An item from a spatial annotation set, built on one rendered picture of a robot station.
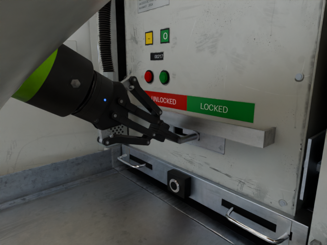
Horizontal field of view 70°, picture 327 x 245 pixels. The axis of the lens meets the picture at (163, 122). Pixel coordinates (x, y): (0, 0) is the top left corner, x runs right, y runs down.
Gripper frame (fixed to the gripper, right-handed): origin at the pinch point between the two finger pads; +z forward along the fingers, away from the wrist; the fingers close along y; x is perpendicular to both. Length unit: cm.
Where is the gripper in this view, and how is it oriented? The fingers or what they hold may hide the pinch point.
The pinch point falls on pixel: (165, 133)
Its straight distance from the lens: 48.7
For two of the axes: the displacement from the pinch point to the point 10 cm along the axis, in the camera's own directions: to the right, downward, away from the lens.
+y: -3.7, 9.2, -1.3
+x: 6.7, 1.7, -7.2
